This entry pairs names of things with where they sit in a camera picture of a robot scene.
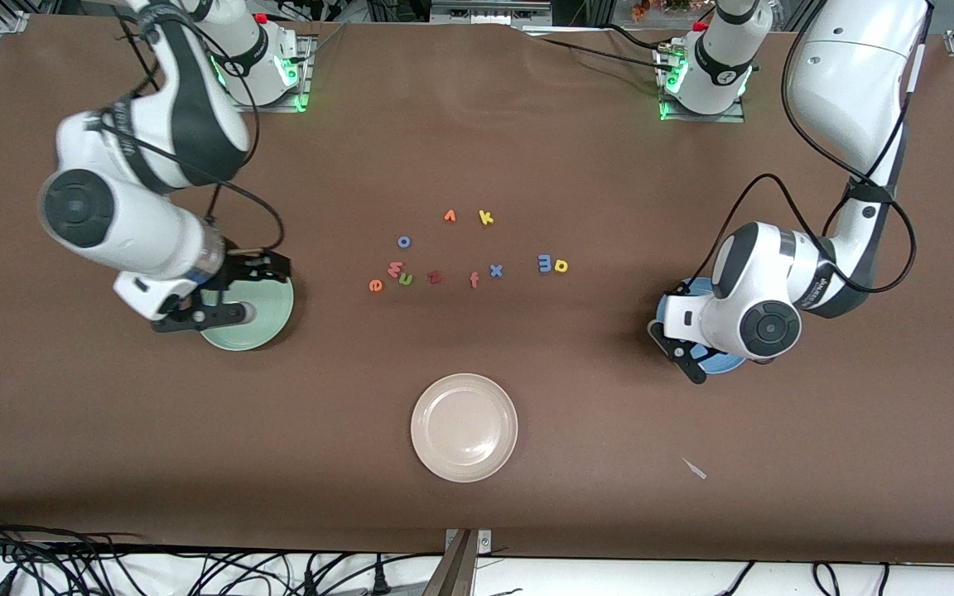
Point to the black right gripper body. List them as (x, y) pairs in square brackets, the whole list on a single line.
[(247, 269)]

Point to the blue letter m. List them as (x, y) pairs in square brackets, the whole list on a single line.
[(544, 263)]

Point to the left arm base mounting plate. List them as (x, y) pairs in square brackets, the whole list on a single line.
[(738, 116)]

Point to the pink letter m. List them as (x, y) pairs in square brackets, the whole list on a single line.
[(395, 268)]

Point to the beige plate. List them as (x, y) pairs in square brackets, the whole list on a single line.
[(464, 428)]

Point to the aluminium profile post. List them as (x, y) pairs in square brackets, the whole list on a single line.
[(452, 575)]

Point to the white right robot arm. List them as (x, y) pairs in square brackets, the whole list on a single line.
[(137, 223)]

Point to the small orange object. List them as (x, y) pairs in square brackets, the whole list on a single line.
[(641, 8)]

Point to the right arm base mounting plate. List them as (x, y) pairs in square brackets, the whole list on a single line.
[(308, 79)]

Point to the green plate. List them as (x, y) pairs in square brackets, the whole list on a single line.
[(266, 319)]

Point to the blue plate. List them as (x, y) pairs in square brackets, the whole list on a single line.
[(721, 365)]

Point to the small metal bracket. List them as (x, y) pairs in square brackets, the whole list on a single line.
[(485, 542)]

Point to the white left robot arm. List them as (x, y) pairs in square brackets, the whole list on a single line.
[(858, 74)]

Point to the grey metal box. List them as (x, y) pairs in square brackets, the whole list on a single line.
[(489, 12)]

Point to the small white paper scrap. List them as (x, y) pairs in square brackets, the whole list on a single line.
[(695, 468)]

